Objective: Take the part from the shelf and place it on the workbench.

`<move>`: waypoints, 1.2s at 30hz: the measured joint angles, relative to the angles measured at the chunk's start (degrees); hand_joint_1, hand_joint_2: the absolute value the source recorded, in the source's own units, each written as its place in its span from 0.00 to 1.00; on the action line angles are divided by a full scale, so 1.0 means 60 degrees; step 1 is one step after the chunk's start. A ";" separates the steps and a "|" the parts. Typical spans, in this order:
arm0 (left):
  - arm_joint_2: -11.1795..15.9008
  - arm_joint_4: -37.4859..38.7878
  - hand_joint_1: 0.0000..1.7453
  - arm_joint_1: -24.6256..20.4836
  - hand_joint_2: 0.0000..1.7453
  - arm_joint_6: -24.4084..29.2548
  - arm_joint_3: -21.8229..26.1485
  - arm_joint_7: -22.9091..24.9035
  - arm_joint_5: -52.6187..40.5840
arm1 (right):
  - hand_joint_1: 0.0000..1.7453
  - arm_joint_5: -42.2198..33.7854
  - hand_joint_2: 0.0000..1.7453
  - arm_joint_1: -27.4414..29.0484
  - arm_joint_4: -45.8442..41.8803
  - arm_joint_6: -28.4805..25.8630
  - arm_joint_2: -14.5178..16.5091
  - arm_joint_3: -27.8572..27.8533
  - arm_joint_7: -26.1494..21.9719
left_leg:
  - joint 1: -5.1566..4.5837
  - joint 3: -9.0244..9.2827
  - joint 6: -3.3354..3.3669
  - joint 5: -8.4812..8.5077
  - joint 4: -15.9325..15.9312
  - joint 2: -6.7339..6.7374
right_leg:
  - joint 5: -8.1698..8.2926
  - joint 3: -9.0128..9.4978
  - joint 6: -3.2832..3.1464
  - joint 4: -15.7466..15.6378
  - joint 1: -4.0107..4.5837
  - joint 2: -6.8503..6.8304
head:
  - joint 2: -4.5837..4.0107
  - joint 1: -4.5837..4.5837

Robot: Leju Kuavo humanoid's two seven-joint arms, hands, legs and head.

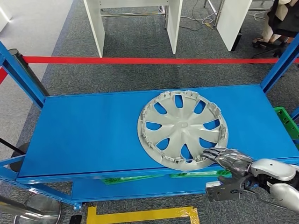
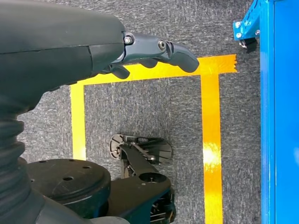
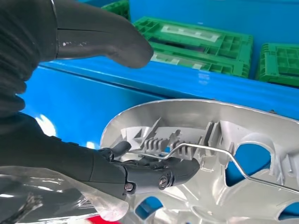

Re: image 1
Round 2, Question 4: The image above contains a chrome stanchion post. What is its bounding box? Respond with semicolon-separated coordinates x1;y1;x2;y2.
0;192;62;224
8;49;50;97

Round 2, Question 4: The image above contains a white floor cable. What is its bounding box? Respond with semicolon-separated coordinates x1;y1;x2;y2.
180;14;215;28

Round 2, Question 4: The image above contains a green plastic crate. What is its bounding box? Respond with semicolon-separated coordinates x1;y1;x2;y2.
170;169;232;179
100;175;165;186
273;106;299;150

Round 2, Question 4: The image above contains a white desk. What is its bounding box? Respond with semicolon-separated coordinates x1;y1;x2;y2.
203;0;273;52
83;0;183;58

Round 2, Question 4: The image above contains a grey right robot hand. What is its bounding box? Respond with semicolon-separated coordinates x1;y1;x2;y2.
202;147;254;179

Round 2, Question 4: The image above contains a red barrier belt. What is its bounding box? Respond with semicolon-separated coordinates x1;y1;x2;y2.
0;67;8;85
22;56;299;65

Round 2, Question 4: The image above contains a blue metal shelf rack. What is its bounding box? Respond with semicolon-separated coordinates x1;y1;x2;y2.
0;31;299;211
290;106;299;122

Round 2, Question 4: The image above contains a black floor cable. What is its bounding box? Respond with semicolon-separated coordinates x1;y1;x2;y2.
178;0;204;32

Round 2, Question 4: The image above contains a grey plastic wheel hubcap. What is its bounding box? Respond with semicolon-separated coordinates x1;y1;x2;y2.
137;90;229;171

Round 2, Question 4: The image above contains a black stanchion pole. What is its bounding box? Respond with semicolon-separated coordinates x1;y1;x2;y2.
0;138;30;173

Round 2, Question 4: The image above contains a black office chair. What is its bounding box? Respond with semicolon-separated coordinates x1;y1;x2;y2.
253;0;299;59

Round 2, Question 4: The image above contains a person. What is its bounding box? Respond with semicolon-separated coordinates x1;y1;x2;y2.
251;0;299;49

